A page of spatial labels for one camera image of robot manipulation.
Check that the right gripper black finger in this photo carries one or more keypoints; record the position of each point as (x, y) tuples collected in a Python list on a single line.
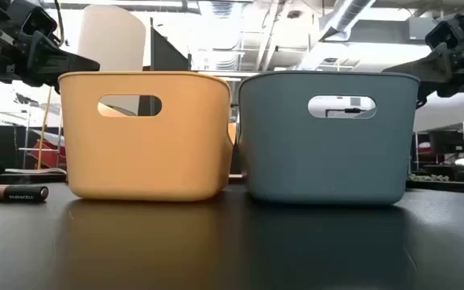
[(425, 66)]

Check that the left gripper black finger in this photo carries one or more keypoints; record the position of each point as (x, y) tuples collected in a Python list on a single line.
[(55, 62)]

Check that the black copper Duracell battery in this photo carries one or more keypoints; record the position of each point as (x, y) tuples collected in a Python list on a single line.
[(22, 193)]

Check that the wooden stick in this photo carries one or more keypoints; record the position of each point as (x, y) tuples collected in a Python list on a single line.
[(44, 125)]

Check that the white paper roll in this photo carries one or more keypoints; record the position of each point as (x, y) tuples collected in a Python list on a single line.
[(113, 36)]

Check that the metal shelf rack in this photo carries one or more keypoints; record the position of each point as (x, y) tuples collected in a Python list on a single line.
[(453, 149)]

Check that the red background object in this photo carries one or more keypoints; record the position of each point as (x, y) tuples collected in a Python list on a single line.
[(50, 155)]

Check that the black upright panel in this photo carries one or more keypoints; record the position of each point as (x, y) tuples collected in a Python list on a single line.
[(165, 52)]

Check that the orange plastic bin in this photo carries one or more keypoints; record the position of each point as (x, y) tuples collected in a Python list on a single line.
[(147, 153)]

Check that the blue plastic bin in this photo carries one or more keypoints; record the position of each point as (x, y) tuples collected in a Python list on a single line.
[(328, 161)]

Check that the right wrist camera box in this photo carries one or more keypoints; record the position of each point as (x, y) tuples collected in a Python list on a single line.
[(443, 34)]

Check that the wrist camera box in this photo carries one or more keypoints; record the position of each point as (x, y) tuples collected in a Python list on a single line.
[(443, 34), (36, 20)]

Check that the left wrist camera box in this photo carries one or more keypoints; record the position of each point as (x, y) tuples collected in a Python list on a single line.
[(36, 20)]

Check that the silver ceiling duct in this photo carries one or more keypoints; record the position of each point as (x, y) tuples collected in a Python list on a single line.
[(346, 18)]

